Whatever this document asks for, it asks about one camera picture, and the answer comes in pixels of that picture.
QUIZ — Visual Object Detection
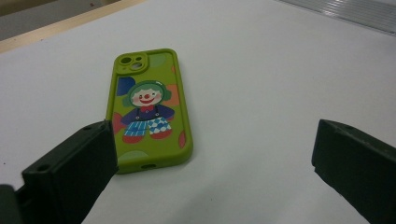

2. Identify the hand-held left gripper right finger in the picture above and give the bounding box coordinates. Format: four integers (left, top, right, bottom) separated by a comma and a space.
311, 119, 396, 224

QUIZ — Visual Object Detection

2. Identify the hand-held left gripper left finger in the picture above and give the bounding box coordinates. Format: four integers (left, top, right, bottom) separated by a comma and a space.
13, 119, 120, 224

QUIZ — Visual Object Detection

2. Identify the green clown phone case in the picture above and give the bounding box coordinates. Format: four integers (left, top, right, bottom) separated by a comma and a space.
106, 48, 194, 175

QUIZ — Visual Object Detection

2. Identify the light wooden table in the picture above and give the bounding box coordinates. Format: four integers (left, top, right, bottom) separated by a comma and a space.
0, 0, 148, 54

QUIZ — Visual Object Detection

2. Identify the metal floor rail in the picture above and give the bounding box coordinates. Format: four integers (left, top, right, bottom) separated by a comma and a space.
275, 0, 396, 35

